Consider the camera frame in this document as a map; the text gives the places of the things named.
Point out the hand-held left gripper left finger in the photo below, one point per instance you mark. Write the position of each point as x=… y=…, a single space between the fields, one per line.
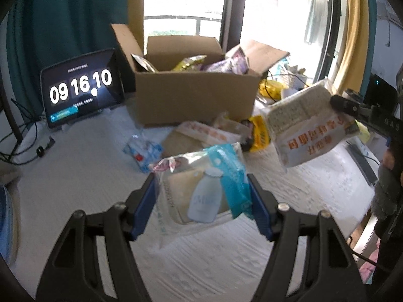
x=144 y=207

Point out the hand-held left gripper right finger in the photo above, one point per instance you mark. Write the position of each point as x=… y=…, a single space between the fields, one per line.
x=259 y=207

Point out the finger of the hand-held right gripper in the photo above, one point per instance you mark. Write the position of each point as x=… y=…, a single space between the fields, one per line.
x=343 y=104

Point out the clear packet bottle print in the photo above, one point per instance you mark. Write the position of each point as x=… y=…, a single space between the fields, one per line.
x=201 y=195

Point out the cardboard box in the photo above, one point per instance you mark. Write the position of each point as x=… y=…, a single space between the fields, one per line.
x=189 y=97

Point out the person's right hand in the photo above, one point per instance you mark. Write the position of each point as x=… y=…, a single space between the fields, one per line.
x=388 y=160

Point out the black flat device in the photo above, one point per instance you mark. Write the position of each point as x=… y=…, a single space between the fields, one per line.
x=365 y=163

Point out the small white blue packet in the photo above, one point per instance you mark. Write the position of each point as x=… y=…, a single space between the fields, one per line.
x=141 y=152

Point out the yellow curtain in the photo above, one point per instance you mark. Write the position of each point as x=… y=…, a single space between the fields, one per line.
x=352 y=37

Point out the yellow plastic bag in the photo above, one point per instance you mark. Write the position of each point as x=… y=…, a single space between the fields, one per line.
x=274 y=89

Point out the yellow packet black print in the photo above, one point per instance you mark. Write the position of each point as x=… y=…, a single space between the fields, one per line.
x=259 y=132

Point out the grey hanging garment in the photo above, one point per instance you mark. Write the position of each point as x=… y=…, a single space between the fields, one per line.
x=311 y=19

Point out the clear packet red print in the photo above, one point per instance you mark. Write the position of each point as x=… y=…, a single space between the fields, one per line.
x=204 y=132

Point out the purple snack packet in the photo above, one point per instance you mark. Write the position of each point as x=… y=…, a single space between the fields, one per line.
x=226 y=64

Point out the tablet with clock display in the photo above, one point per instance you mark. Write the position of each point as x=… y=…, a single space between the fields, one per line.
x=78 y=88

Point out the blue white pillow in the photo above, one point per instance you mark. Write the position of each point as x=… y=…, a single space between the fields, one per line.
x=8 y=226

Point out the grey cushion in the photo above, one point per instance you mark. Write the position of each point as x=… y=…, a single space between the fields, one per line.
x=8 y=176

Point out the balcony railing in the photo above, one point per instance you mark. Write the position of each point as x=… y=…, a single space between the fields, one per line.
x=198 y=26

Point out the beige curtain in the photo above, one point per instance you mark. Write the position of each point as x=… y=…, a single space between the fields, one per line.
x=136 y=3

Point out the dark window frame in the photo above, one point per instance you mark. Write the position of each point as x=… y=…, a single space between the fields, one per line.
x=233 y=12

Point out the black metal frame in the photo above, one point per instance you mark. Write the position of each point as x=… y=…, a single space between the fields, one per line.
x=12 y=116

